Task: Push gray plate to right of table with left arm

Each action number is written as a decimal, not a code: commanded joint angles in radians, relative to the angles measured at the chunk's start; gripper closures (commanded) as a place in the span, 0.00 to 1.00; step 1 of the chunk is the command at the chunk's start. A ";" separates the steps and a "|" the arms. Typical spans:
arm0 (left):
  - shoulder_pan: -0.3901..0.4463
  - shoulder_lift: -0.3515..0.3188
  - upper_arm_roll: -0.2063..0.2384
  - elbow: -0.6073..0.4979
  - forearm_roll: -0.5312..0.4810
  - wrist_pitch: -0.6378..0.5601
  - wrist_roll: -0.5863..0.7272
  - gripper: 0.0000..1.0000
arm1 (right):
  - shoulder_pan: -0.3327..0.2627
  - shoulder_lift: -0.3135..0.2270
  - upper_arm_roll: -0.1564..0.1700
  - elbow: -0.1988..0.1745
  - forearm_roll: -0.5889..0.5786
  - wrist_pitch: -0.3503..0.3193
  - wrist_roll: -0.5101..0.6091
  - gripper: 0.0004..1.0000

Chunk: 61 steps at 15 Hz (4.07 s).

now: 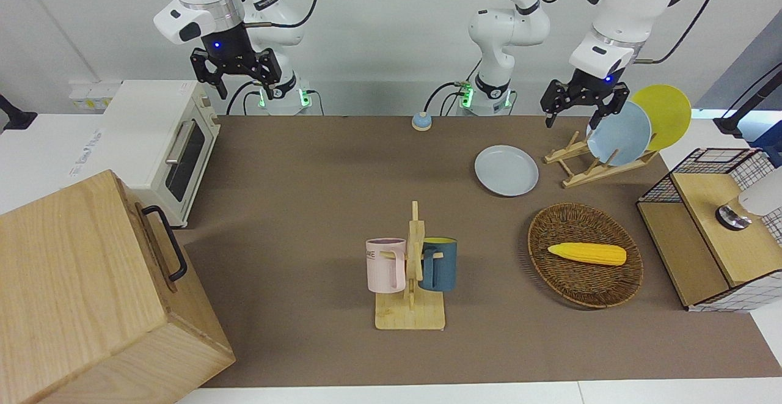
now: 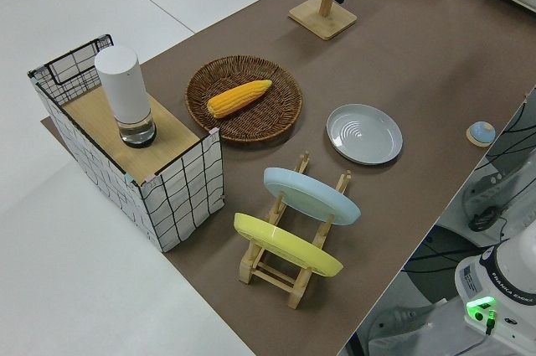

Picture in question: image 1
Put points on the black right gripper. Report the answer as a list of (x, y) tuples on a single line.
[(231, 49)]

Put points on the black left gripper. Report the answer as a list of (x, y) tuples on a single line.
[(595, 88)]

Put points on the gray plate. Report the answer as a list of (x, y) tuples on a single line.
[(507, 170)]

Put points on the light blue plate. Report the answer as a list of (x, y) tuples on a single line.
[(620, 138)]

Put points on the wooden plate rack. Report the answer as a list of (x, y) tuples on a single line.
[(586, 175)]

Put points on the yellow plate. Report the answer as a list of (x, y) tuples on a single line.
[(669, 110)]

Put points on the white toaster oven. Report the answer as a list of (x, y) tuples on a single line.
[(146, 123)]

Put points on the white power strip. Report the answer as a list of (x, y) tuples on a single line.
[(91, 95)]

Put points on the yellow corn cob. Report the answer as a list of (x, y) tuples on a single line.
[(586, 253)]

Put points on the brown table mat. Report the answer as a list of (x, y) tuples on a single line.
[(305, 208)]

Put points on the small blue round knob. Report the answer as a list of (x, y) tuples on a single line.
[(421, 121)]

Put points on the brown wicker basket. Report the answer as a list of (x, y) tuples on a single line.
[(574, 282)]

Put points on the round metal object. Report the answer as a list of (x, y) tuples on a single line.
[(732, 217)]

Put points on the blue object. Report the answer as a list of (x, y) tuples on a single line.
[(774, 144)]

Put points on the white cylinder object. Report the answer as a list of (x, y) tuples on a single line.
[(763, 199)]

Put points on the dark blue mug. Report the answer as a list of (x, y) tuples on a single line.
[(445, 266)]

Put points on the pink mug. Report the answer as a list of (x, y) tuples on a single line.
[(383, 266)]

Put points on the large wooden box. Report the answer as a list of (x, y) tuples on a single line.
[(85, 294)]

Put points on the wooden mug rack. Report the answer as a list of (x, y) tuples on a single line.
[(409, 315)]

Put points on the black camera stand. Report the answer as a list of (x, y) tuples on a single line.
[(730, 124)]

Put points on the black clamp mount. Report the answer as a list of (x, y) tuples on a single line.
[(15, 118)]

